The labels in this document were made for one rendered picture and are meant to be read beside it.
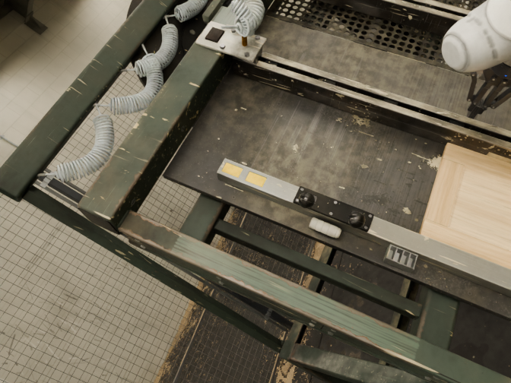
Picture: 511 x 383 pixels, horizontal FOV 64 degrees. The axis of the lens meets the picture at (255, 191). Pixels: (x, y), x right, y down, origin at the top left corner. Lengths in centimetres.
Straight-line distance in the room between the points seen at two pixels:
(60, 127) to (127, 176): 54
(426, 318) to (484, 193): 37
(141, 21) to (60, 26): 530
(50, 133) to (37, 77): 495
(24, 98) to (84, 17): 174
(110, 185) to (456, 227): 87
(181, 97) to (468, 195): 82
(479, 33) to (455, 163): 46
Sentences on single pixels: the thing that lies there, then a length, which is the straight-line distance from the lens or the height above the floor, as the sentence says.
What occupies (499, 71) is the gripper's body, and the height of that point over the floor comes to 135.
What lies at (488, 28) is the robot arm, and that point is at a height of 154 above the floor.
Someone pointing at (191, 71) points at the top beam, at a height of 190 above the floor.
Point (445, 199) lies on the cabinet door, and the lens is 117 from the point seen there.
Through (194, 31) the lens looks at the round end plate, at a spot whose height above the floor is 197.
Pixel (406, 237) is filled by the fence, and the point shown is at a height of 127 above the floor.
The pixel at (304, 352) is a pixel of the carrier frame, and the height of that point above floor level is 79.
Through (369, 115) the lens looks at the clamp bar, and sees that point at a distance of 125.
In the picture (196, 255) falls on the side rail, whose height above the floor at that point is 165.
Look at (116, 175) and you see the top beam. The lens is 108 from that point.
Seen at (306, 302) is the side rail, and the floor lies 142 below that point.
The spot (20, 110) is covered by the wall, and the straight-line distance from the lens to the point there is 620.
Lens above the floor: 193
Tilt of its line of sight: 18 degrees down
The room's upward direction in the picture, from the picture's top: 55 degrees counter-clockwise
